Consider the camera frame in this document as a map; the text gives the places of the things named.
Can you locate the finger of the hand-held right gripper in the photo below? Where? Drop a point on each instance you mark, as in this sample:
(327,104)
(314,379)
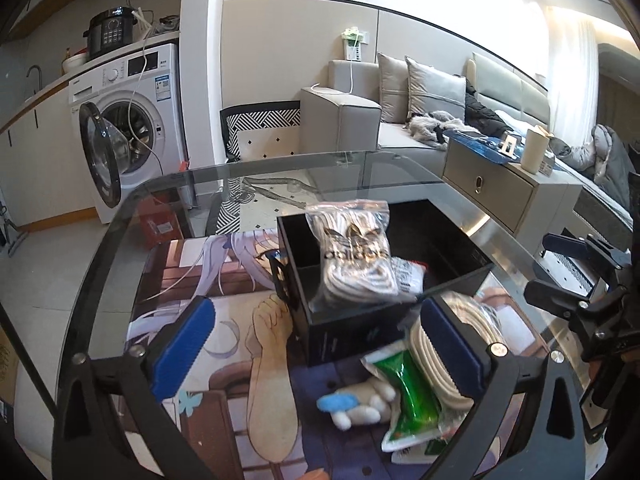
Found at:
(565,247)
(550,296)

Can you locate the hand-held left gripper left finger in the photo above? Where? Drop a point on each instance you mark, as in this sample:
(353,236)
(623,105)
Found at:
(182,352)

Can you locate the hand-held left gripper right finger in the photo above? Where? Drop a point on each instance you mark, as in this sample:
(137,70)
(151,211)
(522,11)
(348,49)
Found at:
(450,355)

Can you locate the green and white packet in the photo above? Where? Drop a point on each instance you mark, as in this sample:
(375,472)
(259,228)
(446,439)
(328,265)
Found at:
(417,452)
(412,390)

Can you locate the white packet with red print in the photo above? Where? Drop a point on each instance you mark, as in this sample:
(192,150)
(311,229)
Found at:
(411,275)

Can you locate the white plush toy hand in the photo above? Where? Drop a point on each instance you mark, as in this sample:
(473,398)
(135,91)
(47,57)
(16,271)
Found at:
(362,405)

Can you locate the black box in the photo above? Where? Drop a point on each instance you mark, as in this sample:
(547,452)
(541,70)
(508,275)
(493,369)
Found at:
(350,330)

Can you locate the clear bag of white socks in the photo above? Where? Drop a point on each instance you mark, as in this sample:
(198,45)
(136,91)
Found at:
(350,250)

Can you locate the printed cartoon desk mat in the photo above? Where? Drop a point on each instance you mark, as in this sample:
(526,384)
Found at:
(240,335)

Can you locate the beige side cabinet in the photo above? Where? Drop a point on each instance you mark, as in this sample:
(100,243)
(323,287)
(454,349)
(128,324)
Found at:
(500,190)

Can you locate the grey down jacket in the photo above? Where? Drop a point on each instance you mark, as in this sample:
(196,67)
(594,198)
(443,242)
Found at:
(607,160)

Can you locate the blue tray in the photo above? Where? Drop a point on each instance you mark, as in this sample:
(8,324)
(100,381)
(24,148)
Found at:
(480,147)

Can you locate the red box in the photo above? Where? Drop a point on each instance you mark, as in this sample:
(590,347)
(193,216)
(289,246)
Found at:
(160,222)

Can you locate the black jacket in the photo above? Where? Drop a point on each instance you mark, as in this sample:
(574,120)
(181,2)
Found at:
(487,112)

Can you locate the cardboard box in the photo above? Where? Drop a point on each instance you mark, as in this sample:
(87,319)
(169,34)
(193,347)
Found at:
(7,365)

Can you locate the grey fur garment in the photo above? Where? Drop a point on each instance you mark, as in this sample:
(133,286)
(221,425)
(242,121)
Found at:
(432,127)

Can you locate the grey pillow with seam lines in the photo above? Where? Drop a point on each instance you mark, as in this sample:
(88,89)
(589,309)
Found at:
(435,90)

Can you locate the plain grey pillow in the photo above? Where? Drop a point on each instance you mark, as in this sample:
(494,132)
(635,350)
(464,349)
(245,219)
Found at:
(392,90)

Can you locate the black patterned chair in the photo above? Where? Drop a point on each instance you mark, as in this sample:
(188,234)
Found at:
(260,125)

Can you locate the grey sofa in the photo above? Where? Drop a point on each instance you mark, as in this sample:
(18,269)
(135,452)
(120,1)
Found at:
(345,120)

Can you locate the white washing machine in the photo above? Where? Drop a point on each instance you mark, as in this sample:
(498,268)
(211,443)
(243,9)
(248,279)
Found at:
(150,90)

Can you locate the white bowl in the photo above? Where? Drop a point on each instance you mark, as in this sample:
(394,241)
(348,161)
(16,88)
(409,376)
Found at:
(74,63)

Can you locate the metal kitchen faucet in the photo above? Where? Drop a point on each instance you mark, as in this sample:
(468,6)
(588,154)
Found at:
(34,77)

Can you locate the black pressure cooker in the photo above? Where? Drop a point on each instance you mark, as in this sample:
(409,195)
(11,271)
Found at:
(112,32)

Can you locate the small white frame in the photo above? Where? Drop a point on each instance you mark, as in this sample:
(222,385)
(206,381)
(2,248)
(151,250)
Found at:
(508,143)

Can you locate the white wall power strip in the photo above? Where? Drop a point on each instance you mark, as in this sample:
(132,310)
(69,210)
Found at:
(354,45)

